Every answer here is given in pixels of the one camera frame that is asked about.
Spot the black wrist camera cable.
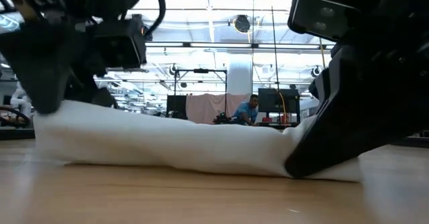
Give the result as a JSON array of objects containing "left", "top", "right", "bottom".
[{"left": 143, "top": 0, "right": 168, "bottom": 39}]

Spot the white robot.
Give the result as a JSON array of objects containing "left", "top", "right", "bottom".
[{"left": 9, "top": 82, "right": 33, "bottom": 117}]

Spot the long yellow hanging cable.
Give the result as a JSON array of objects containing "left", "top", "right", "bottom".
[{"left": 318, "top": 38, "right": 327, "bottom": 71}]

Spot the black rack frame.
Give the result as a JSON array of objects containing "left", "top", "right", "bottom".
[{"left": 173, "top": 68, "right": 228, "bottom": 117}]

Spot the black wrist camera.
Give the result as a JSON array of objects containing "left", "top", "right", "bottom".
[
  {"left": 287, "top": 0, "right": 353, "bottom": 43},
  {"left": 93, "top": 15, "right": 148, "bottom": 69}
]

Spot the small black monitor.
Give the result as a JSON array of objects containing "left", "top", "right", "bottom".
[{"left": 166, "top": 95, "right": 188, "bottom": 119}]

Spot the pink hanging cloth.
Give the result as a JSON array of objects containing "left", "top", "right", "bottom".
[{"left": 186, "top": 93, "right": 251, "bottom": 125}]

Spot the black hanging cable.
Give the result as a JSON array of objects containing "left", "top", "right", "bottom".
[{"left": 269, "top": 0, "right": 281, "bottom": 91}]

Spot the person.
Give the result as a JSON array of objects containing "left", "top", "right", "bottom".
[{"left": 233, "top": 94, "right": 261, "bottom": 127}]

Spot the thin yellow cable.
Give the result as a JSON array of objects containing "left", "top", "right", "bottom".
[{"left": 279, "top": 91, "right": 288, "bottom": 124}]

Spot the white cloth towel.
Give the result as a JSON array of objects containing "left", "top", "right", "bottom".
[{"left": 33, "top": 99, "right": 363, "bottom": 182}]

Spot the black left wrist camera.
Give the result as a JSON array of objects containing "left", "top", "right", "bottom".
[{"left": 93, "top": 15, "right": 148, "bottom": 69}]

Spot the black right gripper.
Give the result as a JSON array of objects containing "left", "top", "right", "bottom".
[{"left": 296, "top": 0, "right": 429, "bottom": 60}]

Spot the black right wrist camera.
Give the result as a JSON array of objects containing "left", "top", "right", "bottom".
[{"left": 287, "top": 0, "right": 353, "bottom": 43}]

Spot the black monitor on stand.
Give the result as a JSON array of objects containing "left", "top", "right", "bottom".
[{"left": 257, "top": 88, "right": 301, "bottom": 126}]

